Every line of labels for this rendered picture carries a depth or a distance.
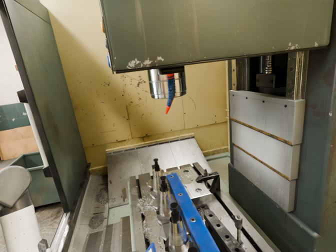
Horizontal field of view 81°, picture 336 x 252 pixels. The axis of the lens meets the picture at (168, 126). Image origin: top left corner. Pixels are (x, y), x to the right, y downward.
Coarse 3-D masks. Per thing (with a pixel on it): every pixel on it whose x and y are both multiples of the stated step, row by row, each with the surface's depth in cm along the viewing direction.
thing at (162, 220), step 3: (177, 207) 54; (156, 210) 54; (177, 210) 53; (156, 213) 54; (159, 213) 52; (159, 216) 51; (162, 216) 51; (168, 216) 51; (159, 219) 51; (162, 219) 50; (165, 219) 50; (168, 219) 50; (159, 222) 52; (162, 222) 51; (165, 222) 50
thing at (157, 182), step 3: (153, 171) 61; (156, 171) 60; (159, 171) 61; (153, 174) 61; (156, 174) 60; (159, 174) 61; (162, 174) 62; (153, 177) 61; (156, 177) 61; (159, 177) 61; (153, 180) 62; (156, 180) 61; (159, 180) 61; (153, 183) 62; (156, 183) 61; (159, 183) 61; (153, 186) 62; (156, 186) 61; (159, 186) 61; (153, 189) 62; (156, 189) 61; (159, 189) 61
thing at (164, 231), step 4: (184, 220) 50; (164, 224) 50; (168, 224) 50; (184, 224) 49; (160, 228) 49; (164, 228) 48; (168, 228) 48; (160, 232) 48; (164, 232) 47; (168, 232) 47; (188, 232) 47; (160, 236) 47; (164, 236) 46; (168, 236) 46
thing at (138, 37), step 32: (128, 0) 45; (160, 0) 47; (192, 0) 48; (224, 0) 50; (256, 0) 52; (288, 0) 54; (320, 0) 56; (128, 32) 47; (160, 32) 48; (192, 32) 50; (224, 32) 52; (256, 32) 54; (288, 32) 56; (320, 32) 59; (128, 64) 49; (160, 64) 51
